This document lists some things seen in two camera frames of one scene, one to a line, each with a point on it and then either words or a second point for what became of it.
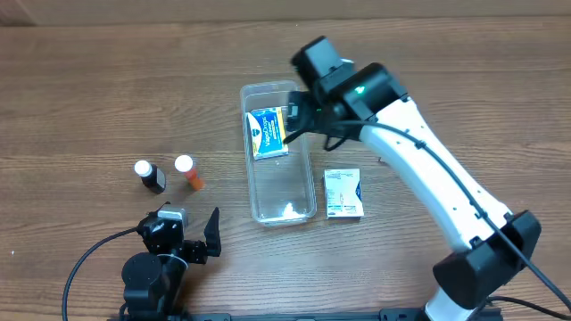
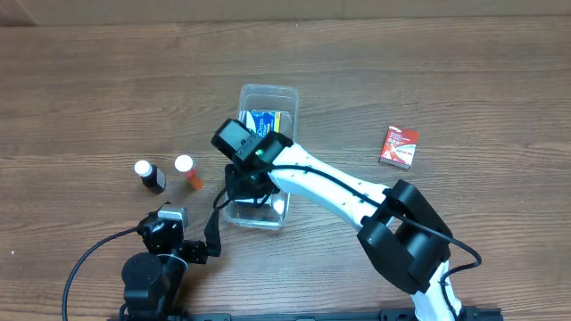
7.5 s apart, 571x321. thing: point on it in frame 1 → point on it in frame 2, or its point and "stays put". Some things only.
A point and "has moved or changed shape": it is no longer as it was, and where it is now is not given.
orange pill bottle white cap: x=184 y=163 stays put
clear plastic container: x=281 y=187 has moved or changed shape
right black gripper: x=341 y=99 → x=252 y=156
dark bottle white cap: x=151 y=176 stays put
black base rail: x=388 y=314 stays put
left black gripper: x=196 y=251 stays put
